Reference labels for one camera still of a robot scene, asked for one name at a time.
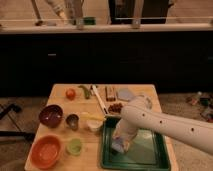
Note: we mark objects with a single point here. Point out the small metal cup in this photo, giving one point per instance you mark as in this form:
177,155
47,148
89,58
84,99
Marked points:
72,121

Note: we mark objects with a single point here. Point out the yellow banana toy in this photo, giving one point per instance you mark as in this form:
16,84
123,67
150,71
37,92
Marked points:
92,117

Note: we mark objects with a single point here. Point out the white handled knife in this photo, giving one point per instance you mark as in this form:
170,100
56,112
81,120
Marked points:
102,105

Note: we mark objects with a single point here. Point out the green object on counter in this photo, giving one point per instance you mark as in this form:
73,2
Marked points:
89,21

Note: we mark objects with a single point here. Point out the black cabinet counter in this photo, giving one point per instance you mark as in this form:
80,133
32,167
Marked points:
33,59

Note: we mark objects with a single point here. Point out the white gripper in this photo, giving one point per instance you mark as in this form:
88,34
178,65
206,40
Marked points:
124,132

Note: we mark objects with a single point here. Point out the green chili pepper toy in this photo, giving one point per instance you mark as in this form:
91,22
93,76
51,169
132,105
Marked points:
86,91

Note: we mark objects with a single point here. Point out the red grape bunch toy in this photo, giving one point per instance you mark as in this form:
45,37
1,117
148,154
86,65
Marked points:
115,109

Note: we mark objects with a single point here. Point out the blue-grey sponge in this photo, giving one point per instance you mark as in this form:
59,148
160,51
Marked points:
117,146

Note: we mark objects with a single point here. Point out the brown chocolate bar toy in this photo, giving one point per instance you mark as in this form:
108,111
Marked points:
110,93

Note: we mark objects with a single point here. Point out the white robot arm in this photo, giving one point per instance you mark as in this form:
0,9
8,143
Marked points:
138,113

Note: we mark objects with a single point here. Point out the grey blue oval dish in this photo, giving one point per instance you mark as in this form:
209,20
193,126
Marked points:
124,94

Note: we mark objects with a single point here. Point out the white small bowl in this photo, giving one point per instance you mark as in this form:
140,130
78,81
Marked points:
94,125

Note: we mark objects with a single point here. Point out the light green plastic cup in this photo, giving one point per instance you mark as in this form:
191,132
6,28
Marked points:
74,147

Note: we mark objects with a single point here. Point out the dark maroon bowl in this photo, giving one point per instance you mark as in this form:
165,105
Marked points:
51,116

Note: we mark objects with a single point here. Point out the red tomato toy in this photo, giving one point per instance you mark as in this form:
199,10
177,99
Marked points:
70,94

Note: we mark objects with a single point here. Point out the orange plastic bowl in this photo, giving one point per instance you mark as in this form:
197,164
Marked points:
45,152

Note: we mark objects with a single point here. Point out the green plastic tray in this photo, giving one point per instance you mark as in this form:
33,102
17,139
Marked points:
147,152

